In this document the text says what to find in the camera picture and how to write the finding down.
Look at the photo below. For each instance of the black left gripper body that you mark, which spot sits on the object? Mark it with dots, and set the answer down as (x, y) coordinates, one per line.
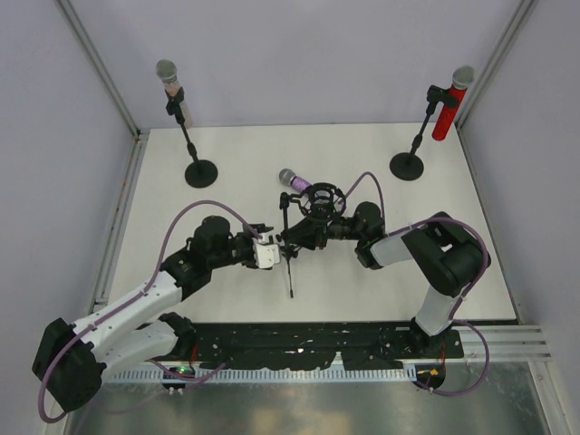
(244, 246)

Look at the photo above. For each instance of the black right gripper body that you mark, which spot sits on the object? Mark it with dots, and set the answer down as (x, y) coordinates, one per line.
(333, 229)

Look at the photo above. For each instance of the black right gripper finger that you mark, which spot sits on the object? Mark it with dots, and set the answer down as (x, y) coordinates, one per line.
(305, 242)
(305, 229)

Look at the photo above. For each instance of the black tripod shock-mount stand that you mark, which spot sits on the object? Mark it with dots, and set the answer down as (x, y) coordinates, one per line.
(321, 202)

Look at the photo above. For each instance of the purple glitter microphone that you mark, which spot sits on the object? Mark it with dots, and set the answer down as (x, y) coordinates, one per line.
(290, 179)

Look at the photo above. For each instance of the round-base mic stand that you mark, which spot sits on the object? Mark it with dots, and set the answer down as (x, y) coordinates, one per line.
(408, 166)
(200, 173)

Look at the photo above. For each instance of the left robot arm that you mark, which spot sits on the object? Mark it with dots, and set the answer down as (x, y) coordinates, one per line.
(75, 359)

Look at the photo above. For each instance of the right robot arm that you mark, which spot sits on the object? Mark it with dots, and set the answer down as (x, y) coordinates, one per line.
(451, 256)

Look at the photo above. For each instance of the silver glitter microphone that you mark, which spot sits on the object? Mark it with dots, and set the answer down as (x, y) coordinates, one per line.
(172, 90)

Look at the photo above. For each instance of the red glitter microphone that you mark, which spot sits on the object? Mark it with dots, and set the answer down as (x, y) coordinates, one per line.
(462, 78)

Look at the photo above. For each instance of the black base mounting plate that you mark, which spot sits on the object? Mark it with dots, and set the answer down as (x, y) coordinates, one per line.
(312, 346)

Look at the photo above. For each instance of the white slotted cable duct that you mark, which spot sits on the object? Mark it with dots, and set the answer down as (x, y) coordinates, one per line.
(148, 373)

